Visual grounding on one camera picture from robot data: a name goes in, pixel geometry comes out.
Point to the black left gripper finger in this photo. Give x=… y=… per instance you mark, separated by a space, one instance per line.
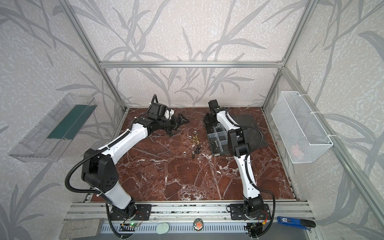
x=172 y=130
x=182 y=119

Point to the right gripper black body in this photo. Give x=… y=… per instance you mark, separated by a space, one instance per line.
x=210 y=120

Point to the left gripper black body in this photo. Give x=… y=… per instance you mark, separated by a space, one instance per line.
x=172 y=124

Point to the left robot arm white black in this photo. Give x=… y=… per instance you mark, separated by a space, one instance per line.
x=100 y=171

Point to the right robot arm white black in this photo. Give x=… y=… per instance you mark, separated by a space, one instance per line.
x=253 y=200

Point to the clear compartment organizer box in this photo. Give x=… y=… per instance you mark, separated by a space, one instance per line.
x=222 y=143

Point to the round red sticker button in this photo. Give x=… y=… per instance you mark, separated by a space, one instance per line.
x=198 y=224

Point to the white oval puck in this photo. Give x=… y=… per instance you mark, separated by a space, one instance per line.
x=162 y=228

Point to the grey flat plate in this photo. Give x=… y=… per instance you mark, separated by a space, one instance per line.
x=81 y=229

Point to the blue black handheld tool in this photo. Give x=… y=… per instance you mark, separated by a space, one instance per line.
x=296 y=223

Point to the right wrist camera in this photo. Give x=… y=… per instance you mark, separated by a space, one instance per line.
x=214 y=106

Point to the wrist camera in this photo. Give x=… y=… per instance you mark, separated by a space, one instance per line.
x=160 y=112
x=214 y=106

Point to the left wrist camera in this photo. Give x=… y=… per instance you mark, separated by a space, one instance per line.
x=160 y=112

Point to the aluminium frame crossbar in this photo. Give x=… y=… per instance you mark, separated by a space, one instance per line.
x=189 y=64

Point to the white wire mesh basket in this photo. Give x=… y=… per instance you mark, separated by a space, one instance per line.
x=303 y=136

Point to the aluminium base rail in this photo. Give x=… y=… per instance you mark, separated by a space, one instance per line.
x=218 y=216

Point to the clear wall tray green mat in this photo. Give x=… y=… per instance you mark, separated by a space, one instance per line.
x=50 y=138

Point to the aluminium frame post right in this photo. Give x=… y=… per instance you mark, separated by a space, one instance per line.
x=307 y=14

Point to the aluminium frame post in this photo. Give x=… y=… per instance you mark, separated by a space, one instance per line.
x=307 y=14
x=74 y=21

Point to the aluminium frame post left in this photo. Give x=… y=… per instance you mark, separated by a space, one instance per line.
x=74 y=21

